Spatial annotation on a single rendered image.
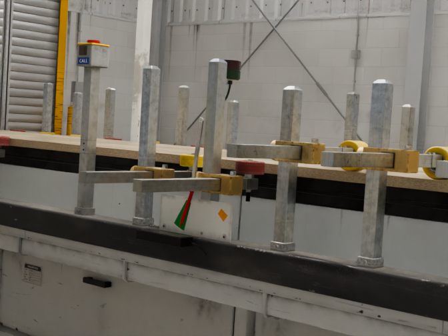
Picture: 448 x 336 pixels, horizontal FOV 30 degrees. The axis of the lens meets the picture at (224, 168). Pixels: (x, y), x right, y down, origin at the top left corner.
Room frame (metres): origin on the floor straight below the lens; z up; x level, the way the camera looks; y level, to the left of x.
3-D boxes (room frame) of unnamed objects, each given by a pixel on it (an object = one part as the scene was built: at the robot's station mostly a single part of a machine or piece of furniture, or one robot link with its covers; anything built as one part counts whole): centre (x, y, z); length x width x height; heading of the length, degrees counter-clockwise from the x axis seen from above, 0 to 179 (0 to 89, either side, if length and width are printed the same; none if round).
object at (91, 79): (2.55, 0.42, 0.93); 0.05 x 0.05 x 0.45; 49
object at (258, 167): (2.27, -0.07, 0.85); 0.08 x 0.08 x 0.11
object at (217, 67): (2.22, 0.03, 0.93); 0.04 x 0.04 x 0.48; 49
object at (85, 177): (2.32, 0.22, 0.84); 0.43 x 0.03 x 0.04; 139
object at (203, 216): (2.22, 0.07, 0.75); 0.26 x 0.01 x 0.10; 49
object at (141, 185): (2.12, 0.06, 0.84); 0.43 x 0.03 x 0.04; 139
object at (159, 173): (2.36, 0.20, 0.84); 0.14 x 0.06 x 0.05; 49
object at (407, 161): (1.87, -0.36, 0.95); 0.14 x 0.06 x 0.05; 49
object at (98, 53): (2.55, 0.42, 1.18); 0.07 x 0.07 x 0.08; 49
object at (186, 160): (2.47, 0.09, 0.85); 0.08 x 0.08 x 0.11
